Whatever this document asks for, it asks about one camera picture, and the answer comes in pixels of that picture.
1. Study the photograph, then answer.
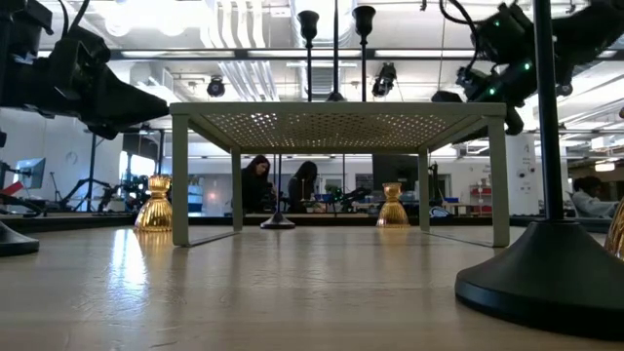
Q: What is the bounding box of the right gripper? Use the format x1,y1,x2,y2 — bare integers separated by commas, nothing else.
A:
431,57,536,138

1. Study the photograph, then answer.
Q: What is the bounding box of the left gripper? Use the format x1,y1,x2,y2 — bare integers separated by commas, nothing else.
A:
0,47,171,142

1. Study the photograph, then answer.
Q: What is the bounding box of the amber glass candle holder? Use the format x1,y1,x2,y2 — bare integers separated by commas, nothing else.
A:
375,181,411,229
605,197,624,262
134,174,175,233

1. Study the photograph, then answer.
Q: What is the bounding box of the black computer monitor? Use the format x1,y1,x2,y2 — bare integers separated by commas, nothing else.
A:
371,154,420,192

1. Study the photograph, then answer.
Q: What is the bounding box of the black overhead crossbar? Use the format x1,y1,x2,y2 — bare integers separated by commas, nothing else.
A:
36,47,477,61

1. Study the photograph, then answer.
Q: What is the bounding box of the grey computer monitor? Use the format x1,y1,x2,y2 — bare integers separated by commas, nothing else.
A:
12,156,48,191

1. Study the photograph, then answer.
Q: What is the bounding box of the red white storage rack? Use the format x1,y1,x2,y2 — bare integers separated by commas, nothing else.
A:
469,183,492,215

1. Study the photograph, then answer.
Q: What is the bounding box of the green perforated metal shelf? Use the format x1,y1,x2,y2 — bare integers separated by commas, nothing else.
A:
169,100,512,249

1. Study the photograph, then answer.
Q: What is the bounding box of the person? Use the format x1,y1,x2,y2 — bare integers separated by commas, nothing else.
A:
241,154,277,215
287,160,321,215
569,175,620,219

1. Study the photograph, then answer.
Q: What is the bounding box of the thin hanging cable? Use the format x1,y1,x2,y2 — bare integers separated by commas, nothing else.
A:
436,0,449,90

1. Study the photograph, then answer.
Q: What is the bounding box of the black background stand frame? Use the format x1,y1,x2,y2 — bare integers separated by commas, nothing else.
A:
83,127,167,214

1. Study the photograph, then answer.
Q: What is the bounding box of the black ceiling camera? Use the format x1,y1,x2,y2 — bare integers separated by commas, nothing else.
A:
370,61,399,98
206,75,227,98

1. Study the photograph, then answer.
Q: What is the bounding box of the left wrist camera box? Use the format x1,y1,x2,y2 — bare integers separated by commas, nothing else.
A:
47,24,112,79

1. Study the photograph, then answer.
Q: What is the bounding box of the black aluminium table frame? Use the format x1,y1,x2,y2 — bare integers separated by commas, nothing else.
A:
0,213,624,236

